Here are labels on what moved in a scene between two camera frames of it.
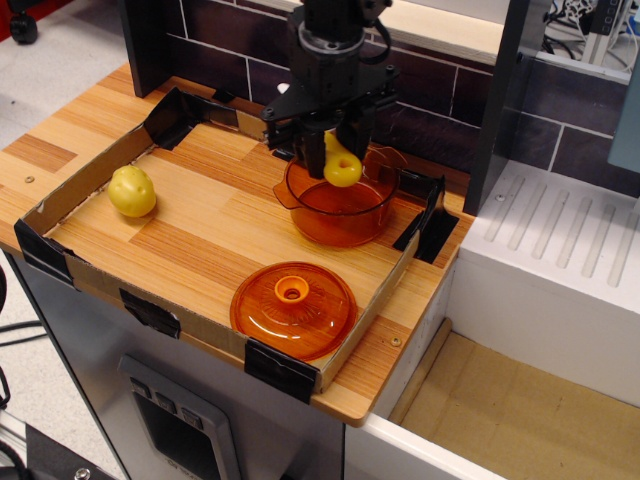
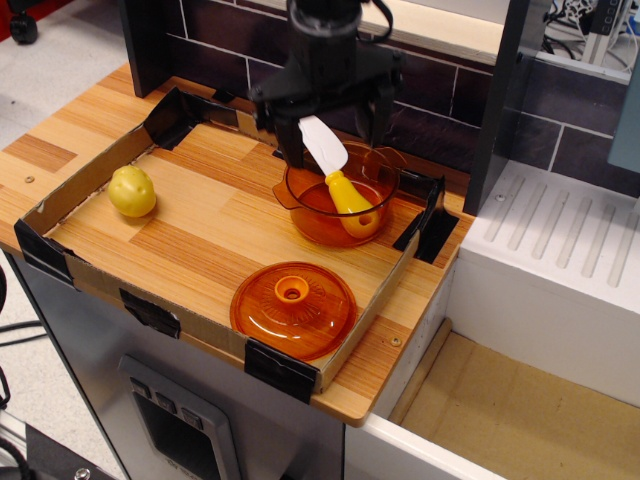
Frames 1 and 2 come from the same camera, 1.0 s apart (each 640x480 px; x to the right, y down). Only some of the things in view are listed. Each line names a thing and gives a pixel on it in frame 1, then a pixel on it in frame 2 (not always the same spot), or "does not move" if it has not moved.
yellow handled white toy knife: (341, 165) → (360, 219)
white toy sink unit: (525, 362) does not move
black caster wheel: (24, 29) does not move
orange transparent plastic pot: (352, 216) does not move
